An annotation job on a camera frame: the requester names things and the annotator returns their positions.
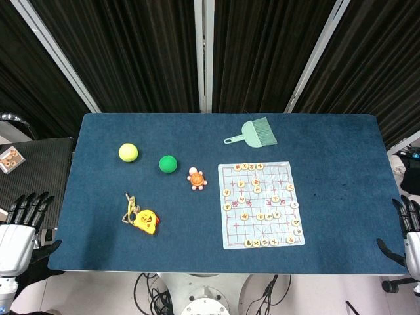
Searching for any blue felt table mat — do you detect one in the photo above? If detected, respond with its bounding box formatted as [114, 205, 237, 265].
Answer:
[47, 113, 408, 276]

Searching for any small box with cookies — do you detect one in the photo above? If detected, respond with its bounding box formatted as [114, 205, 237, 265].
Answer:
[0, 146, 26, 174]

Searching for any upright aluminium frame post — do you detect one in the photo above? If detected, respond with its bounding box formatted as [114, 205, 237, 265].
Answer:
[193, 0, 215, 114]

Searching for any green hand brush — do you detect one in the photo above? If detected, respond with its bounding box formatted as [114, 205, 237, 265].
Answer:
[224, 117, 278, 148]

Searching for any black cable bundle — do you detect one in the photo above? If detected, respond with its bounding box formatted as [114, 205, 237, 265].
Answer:
[133, 272, 174, 315]

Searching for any black mesh side table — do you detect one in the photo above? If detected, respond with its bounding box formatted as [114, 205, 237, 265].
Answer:
[0, 136, 75, 230]

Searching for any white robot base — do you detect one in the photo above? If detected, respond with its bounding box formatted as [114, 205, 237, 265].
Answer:
[157, 274, 255, 315]

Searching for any yellow tennis ball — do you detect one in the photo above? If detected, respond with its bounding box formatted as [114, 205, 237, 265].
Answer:
[118, 142, 139, 163]

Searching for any black cable with plug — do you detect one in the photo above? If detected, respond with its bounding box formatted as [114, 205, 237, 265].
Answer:
[251, 274, 293, 315]

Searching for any yellow duck keychain with lanyard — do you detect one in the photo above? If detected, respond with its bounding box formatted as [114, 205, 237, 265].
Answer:
[122, 192, 161, 236]

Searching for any orange pink turtle toy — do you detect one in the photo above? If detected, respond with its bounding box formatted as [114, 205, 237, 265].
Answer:
[187, 167, 208, 191]

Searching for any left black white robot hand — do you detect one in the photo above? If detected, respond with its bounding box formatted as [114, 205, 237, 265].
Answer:
[0, 192, 62, 277]

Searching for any black pleated curtain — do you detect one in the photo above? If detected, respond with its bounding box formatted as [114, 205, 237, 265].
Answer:
[0, 0, 420, 148]

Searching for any slanted aluminium frame post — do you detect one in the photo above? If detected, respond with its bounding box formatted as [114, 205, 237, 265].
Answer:
[284, 0, 351, 114]
[9, 0, 101, 114]

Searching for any green foam ball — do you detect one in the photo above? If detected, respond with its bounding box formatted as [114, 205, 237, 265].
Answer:
[159, 155, 179, 174]

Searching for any silver flexible hose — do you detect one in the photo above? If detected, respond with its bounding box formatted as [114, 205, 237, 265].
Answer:
[0, 111, 37, 140]

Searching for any paper Chinese chess board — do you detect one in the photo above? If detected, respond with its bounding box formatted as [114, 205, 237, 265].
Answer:
[217, 161, 306, 251]

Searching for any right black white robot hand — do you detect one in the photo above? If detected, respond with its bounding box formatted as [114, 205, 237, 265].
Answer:
[376, 194, 420, 280]

